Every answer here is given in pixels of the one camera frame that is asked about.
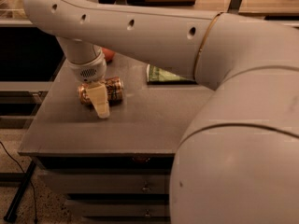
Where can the orange LaCroix soda can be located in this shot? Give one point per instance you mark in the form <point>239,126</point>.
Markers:
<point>114,87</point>

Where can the drawer with knob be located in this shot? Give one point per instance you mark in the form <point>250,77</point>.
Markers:
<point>119,208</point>
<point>107,182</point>

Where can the black left floor rail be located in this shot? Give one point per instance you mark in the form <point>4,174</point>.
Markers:
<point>23,179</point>

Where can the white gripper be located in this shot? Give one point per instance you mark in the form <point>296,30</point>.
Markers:
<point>88,71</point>

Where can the green chip bag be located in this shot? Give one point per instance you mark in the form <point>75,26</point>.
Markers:
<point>156,75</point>

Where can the lower drawer with knob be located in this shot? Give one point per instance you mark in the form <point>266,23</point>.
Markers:
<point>119,208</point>

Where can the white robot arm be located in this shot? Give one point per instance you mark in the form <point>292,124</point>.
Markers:
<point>207,132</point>

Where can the orange fruit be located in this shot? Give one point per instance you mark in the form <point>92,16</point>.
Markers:
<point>109,54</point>

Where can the grey drawer cabinet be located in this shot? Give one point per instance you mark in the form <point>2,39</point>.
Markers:
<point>141,134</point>

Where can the top drawer with knob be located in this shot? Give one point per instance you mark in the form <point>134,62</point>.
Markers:
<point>107,182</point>

